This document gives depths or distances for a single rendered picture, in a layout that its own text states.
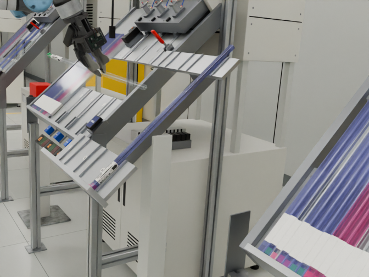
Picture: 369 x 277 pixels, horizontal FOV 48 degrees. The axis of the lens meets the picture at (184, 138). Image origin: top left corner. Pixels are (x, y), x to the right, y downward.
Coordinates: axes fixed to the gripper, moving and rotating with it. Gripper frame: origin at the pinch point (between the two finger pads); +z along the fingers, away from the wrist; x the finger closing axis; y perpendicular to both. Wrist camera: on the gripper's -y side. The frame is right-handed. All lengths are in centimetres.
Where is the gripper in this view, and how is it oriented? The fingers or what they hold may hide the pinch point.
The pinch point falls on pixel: (99, 71)
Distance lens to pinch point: 144.8
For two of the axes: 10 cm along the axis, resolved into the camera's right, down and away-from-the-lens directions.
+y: 6.9, 1.0, -7.2
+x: 6.2, -5.9, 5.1
